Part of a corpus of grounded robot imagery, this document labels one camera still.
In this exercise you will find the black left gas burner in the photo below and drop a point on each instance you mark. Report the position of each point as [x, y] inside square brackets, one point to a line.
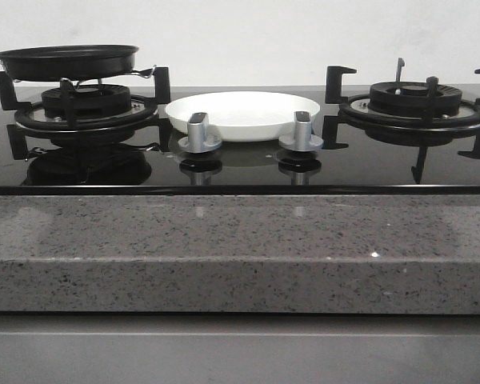
[88, 109]

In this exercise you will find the silver left stove knob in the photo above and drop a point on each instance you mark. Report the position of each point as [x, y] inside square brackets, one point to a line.
[198, 140]

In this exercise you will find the white round plate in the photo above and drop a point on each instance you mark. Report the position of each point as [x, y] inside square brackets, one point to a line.
[242, 116]

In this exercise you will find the silver right stove knob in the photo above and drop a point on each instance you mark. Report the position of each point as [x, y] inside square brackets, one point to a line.
[302, 139]

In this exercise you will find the black right gas burner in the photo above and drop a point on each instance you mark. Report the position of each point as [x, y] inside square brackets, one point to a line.
[414, 108]

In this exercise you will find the black gas burner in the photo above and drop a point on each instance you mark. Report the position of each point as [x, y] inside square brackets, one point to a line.
[414, 108]
[88, 109]

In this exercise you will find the silver stove knob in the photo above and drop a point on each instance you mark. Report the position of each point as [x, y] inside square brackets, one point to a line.
[302, 139]
[198, 140]

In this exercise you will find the black frying pan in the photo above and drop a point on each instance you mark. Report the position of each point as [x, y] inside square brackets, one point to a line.
[77, 62]

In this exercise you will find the black right pan support grate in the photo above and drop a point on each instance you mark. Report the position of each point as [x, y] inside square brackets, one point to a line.
[334, 95]

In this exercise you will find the black glass cooktop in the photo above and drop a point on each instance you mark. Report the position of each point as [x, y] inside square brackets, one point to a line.
[363, 166]

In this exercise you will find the silver wire pan stand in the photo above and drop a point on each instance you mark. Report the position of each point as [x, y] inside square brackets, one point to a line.
[146, 73]

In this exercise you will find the black pan support grate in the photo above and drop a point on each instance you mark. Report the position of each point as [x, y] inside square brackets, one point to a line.
[334, 95]
[82, 147]

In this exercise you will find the black left pan support grate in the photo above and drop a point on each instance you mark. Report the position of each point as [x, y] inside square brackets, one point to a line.
[82, 147]

